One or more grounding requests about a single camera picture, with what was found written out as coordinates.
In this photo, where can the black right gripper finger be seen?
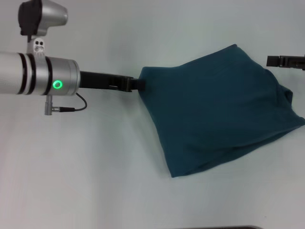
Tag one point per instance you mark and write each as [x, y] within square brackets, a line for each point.
[274, 60]

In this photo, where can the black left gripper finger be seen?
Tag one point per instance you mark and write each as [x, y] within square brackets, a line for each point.
[137, 84]

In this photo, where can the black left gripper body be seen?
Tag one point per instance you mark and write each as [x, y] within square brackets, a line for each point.
[100, 80]

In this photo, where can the teal T-shirt with FREE print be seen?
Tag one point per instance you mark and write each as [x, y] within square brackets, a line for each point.
[214, 107]

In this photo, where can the white bracket with screw holes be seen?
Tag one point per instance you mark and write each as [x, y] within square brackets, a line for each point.
[39, 46]

